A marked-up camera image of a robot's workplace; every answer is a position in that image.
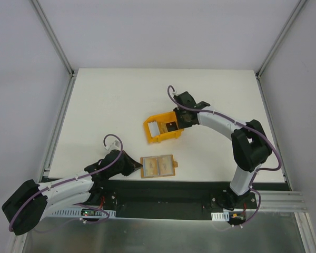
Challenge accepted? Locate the yellow plastic bin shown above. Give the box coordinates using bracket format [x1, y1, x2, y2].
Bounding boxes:
[143, 111, 184, 144]

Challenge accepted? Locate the orange leather card holder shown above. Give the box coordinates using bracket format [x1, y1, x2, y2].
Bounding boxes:
[141, 154, 179, 179]

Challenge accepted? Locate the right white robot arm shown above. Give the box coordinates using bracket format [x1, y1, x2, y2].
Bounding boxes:
[170, 91, 272, 208]

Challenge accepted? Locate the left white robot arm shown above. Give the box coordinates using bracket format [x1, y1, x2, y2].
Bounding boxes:
[2, 150, 142, 236]

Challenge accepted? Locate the black credit card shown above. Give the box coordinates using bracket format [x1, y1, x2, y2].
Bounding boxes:
[166, 122, 178, 132]

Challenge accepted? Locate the grey credit card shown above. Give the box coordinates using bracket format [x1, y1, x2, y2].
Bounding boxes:
[147, 121, 160, 138]

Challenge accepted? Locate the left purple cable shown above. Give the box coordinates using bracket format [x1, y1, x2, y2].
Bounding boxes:
[9, 134, 124, 234]

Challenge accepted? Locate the purple cable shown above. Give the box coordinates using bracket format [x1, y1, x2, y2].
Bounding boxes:
[167, 85, 282, 232]
[9, 134, 124, 234]

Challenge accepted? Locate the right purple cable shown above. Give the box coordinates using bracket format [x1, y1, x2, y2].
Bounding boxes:
[167, 85, 282, 232]

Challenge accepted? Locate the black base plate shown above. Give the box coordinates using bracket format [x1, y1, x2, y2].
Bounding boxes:
[71, 178, 259, 219]

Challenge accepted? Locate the left white cable duct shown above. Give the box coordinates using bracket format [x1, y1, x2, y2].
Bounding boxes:
[49, 207, 116, 219]

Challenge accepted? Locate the white cable duct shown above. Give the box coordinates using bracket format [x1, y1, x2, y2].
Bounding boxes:
[211, 212, 230, 222]
[49, 207, 116, 219]

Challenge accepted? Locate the right white cable duct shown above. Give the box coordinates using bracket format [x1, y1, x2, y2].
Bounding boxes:
[211, 212, 230, 222]

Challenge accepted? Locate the right aluminium rail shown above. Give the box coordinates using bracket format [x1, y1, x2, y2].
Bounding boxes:
[255, 191, 308, 212]

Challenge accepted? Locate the left aluminium frame post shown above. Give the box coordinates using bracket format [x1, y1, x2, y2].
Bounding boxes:
[30, 0, 78, 77]

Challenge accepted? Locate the aluminium frame post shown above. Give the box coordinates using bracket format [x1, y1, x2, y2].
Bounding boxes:
[255, 0, 309, 80]
[30, 0, 78, 77]

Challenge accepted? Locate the right aluminium frame post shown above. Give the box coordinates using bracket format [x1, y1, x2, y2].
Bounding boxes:
[255, 0, 309, 80]

